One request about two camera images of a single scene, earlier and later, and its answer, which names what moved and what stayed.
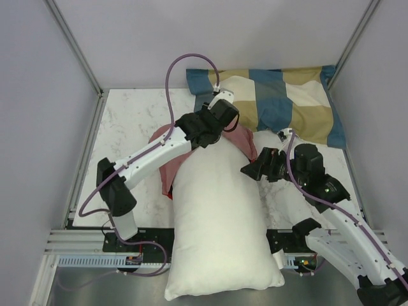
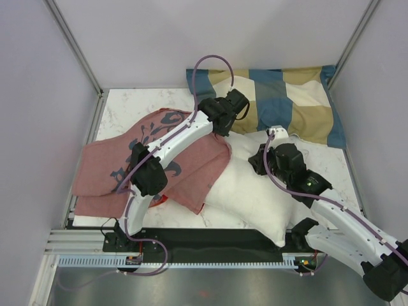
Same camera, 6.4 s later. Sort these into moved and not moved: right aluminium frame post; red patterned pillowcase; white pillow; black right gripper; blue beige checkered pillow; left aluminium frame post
Moved: white pillow; red patterned pillowcase
Not moved: right aluminium frame post; blue beige checkered pillow; left aluminium frame post; black right gripper
